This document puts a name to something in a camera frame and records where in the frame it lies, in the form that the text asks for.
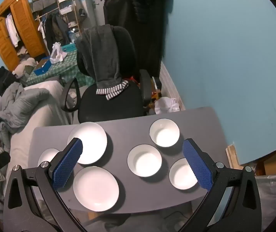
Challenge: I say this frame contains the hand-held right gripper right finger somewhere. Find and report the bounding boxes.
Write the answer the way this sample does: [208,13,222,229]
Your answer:
[177,138,262,232]

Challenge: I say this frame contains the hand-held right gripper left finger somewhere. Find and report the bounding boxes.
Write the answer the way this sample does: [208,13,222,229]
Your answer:
[3,138,88,232]

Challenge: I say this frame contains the white bowl with dark rim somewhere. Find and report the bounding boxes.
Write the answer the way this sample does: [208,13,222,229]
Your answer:
[127,144,163,177]
[149,118,180,148]
[169,158,199,190]

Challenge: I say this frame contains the white round plate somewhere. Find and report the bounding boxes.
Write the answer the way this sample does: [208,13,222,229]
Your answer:
[73,166,119,212]
[67,122,108,165]
[38,148,61,167]

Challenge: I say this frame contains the wooden board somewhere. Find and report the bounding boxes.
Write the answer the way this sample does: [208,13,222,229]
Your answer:
[226,145,243,170]

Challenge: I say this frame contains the grey blanket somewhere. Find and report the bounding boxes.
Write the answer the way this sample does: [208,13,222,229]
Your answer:
[0,82,51,136]

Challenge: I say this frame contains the white mattress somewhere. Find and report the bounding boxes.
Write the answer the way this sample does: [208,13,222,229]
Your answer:
[4,80,80,194]

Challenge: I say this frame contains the cardboard box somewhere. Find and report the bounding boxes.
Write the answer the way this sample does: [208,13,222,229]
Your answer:
[244,147,276,177]

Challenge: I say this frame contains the black office chair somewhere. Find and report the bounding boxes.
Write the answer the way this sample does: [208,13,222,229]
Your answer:
[61,25,163,124]

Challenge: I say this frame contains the clear plastic sheet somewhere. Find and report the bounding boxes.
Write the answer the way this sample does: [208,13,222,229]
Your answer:
[254,171,276,232]

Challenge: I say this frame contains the orange toy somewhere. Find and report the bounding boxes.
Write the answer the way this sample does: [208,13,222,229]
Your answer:
[148,76,163,109]

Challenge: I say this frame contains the light clothes pile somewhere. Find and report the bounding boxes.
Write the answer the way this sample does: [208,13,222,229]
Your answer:
[12,57,37,78]

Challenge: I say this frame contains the blue box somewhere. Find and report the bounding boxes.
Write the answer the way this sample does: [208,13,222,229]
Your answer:
[34,57,53,76]

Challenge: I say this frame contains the green checkered cloth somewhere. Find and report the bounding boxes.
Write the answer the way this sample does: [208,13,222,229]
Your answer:
[27,49,95,87]

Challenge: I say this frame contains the white plastic bag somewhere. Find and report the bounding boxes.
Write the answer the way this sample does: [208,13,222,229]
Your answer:
[50,42,65,64]

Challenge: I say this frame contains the grey hooded sweater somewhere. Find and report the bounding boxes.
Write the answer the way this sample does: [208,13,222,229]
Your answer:
[75,25,130,101]

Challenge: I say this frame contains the white hanging shirt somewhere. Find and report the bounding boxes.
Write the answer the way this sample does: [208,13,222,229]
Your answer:
[6,13,21,47]

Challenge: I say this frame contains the wooden wardrobe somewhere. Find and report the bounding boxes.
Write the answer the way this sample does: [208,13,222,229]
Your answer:
[0,0,48,72]

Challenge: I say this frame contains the dark hanging clothes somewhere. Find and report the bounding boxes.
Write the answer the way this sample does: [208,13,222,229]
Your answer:
[33,7,71,54]

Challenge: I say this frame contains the wooden shelf rack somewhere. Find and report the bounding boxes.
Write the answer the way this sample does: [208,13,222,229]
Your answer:
[55,0,80,33]

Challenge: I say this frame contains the black hanging coats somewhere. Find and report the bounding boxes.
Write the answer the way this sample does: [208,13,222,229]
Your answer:
[93,0,170,78]

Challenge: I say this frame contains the grey door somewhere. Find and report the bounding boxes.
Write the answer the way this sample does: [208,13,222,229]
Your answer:
[81,0,97,29]

